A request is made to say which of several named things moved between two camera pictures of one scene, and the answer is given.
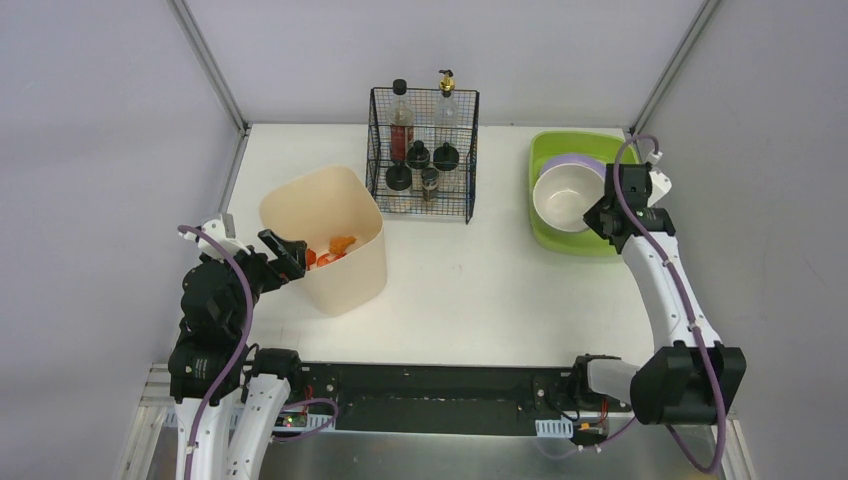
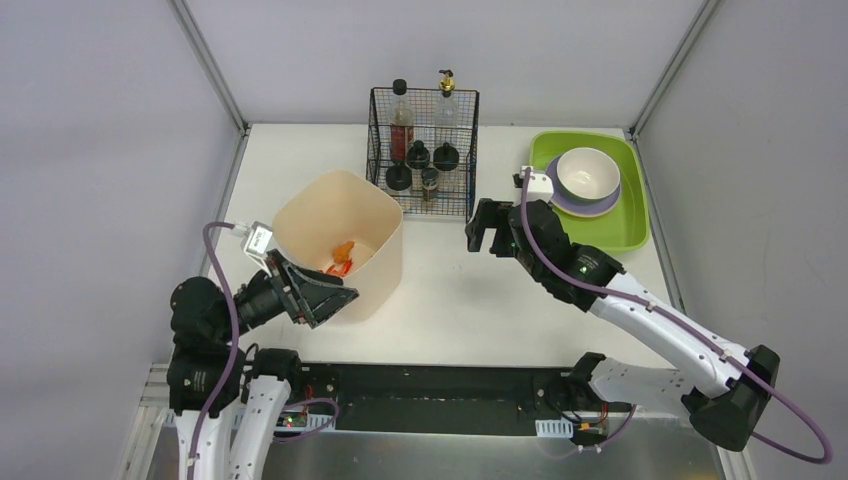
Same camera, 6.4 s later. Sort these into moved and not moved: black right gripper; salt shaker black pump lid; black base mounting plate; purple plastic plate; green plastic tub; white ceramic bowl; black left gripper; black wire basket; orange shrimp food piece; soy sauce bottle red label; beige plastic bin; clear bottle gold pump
Moved: white ceramic bowl; beige plastic bin; black left gripper; orange shrimp food piece; black right gripper; purple plastic plate
Not moved: salt shaker black pump lid; clear bottle gold pump; soy sauce bottle red label; green plastic tub; black base mounting plate; black wire basket
